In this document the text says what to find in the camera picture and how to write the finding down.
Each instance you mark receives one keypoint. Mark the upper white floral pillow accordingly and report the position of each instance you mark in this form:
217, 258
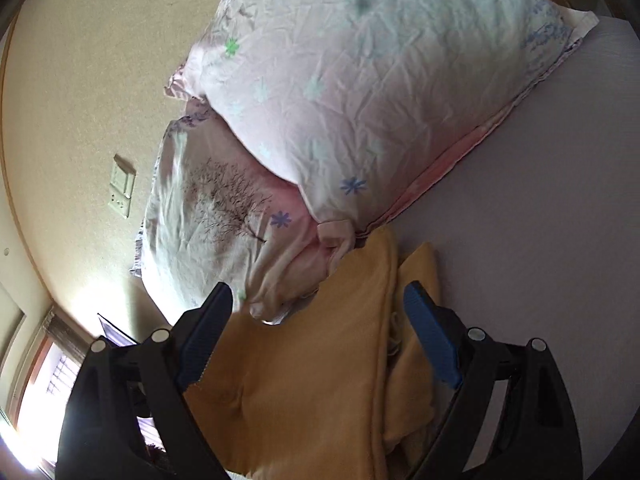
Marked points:
365, 104

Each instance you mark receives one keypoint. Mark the wall-mounted television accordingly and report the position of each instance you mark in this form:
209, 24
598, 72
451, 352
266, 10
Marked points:
115, 334

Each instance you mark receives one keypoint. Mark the wall switch and socket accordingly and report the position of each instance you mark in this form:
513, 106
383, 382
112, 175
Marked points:
121, 186

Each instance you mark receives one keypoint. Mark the window with curtain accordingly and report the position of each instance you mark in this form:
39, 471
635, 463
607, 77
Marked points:
40, 361

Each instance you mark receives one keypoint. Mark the lower pink tree-print pillow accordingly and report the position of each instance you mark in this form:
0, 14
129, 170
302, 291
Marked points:
216, 215

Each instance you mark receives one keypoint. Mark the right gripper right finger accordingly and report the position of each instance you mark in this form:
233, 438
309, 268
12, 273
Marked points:
510, 416

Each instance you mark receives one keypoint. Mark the yellow garment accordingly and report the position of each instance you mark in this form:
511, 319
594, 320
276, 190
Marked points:
340, 390

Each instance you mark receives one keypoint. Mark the lavender bed sheet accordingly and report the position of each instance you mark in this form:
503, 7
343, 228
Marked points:
537, 231

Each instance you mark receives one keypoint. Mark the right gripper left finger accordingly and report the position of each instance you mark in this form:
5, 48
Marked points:
127, 417

